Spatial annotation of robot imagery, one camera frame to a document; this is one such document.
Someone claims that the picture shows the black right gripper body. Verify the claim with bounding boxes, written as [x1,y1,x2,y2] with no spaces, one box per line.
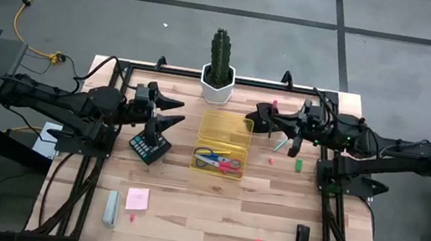
[295,106,328,144]

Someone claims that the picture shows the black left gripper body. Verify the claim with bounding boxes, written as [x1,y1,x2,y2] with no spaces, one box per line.
[117,89,163,132]

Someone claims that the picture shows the teal pencil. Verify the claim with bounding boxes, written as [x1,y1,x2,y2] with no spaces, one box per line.
[272,136,289,154]

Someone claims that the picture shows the black pen with pink cap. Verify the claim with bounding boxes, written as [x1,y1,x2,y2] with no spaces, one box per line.
[266,99,279,141]

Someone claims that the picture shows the yellow transparent pencil box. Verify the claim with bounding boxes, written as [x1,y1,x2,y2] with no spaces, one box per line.
[189,108,256,182]

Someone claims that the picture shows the blue-handled scissors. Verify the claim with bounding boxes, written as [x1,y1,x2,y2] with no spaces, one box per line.
[192,146,237,173]

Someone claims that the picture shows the red-handled scissors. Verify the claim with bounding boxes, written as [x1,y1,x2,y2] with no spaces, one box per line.
[195,153,244,179]

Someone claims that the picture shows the pink sticky note pad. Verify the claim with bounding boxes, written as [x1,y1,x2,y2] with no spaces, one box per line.
[125,185,151,213]

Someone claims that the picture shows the black hole punch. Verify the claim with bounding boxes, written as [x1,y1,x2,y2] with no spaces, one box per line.
[243,100,274,136]

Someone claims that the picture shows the black calculator with teal keys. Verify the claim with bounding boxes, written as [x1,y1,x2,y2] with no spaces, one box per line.
[126,127,175,169]

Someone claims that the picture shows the white hexagonal plant pot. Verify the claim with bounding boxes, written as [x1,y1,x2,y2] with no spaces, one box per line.
[197,61,238,106]

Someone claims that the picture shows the yellow pencil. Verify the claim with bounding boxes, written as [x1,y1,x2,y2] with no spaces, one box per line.
[195,146,233,159]

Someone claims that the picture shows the green column cactus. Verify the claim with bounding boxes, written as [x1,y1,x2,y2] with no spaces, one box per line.
[204,27,237,90]

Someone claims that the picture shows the grey eraser block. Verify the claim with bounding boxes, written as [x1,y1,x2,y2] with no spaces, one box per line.
[101,188,123,230]

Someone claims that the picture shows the black gripper underside mount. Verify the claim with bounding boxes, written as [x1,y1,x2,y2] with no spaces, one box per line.
[141,113,163,146]
[286,134,304,159]

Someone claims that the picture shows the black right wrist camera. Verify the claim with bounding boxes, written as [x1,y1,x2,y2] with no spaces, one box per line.
[300,99,326,131]

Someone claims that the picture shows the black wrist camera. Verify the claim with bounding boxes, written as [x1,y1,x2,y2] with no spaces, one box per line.
[300,99,326,131]
[133,79,161,113]

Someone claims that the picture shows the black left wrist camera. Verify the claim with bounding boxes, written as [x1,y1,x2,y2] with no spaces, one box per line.
[133,79,161,113]

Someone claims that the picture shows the black frame handle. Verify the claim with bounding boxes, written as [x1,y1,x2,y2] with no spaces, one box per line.
[280,69,296,90]
[153,54,168,72]

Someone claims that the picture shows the black aluminium table frame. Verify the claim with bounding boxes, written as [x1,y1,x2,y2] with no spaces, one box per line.
[23,49,403,241]

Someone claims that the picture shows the yellow extension cable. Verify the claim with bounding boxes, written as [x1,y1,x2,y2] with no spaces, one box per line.
[4,0,74,65]

